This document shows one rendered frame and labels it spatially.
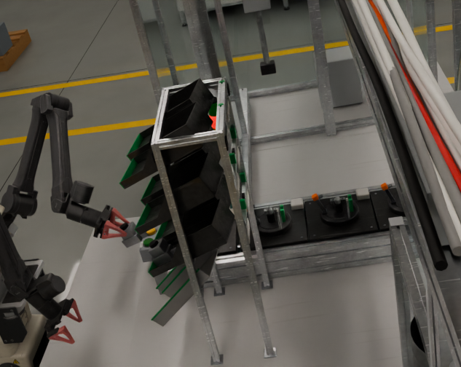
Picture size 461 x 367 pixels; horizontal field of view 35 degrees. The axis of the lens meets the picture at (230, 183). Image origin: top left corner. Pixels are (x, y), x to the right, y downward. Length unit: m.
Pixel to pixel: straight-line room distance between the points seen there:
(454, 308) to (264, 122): 3.02
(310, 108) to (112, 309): 1.54
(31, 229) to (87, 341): 2.46
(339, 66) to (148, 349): 1.70
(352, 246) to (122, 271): 0.88
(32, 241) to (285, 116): 2.02
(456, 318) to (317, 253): 1.95
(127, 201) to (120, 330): 2.42
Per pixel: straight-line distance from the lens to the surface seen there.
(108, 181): 5.22
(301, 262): 2.58
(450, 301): 0.63
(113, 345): 2.55
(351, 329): 2.38
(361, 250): 2.57
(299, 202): 2.73
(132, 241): 2.40
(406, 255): 1.55
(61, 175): 2.49
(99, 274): 2.87
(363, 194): 2.73
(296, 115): 3.61
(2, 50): 7.90
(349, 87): 3.57
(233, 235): 2.67
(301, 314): 2.46
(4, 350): 2.76
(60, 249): 4.69
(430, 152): 0.66
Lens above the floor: 2.52
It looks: 32 degrees down
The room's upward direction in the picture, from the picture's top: 13 degrees counter-clockwise
